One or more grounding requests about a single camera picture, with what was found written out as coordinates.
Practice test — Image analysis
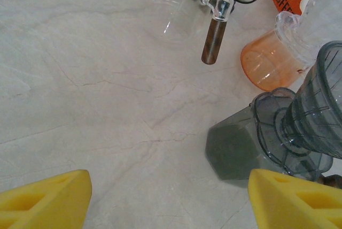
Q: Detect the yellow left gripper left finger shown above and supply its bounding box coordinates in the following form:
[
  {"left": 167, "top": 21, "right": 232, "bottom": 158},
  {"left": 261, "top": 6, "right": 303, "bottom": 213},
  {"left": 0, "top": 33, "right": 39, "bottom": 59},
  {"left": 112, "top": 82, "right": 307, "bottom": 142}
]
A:
[{"left": 0, "top": 169, "right": 93, "bottom": 229}]

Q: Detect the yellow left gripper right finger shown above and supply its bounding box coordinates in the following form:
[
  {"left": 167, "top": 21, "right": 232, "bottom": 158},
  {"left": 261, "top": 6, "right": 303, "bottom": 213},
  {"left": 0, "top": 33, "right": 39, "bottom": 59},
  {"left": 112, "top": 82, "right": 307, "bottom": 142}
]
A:
[{"left": 247, "top": 169, "right": 342, "bottom": 229}]

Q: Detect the grey server with wood handle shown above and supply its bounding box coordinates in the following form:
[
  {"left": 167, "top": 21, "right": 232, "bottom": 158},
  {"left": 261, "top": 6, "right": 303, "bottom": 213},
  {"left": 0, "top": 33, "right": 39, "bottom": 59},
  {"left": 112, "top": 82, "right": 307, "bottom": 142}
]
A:
[{"left": 205, "top": 104, "right": 342, "bottom": 188}]

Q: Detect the grey plastic dripper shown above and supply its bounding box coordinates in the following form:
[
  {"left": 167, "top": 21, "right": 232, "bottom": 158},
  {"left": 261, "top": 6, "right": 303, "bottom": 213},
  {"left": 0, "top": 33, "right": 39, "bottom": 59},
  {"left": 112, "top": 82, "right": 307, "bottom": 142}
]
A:
[{"left": 251, "top": 40, "right": 342, "bottom": 183}]

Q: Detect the glass server with wood handle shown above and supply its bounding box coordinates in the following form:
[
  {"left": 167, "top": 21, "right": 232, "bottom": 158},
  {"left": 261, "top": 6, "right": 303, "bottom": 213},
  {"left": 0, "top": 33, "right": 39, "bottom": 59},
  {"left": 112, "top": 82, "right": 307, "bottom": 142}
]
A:
[{"left": 148, "top": 0, "right": 235, "bottom": 65}]

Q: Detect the clear plastic dripper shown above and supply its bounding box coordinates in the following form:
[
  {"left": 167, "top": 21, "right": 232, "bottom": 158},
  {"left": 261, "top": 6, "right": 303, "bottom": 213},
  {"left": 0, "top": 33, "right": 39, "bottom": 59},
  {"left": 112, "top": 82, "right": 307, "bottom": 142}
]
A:
[{"left": 275, "top": 0, "right": 342, "bottom": 66}]

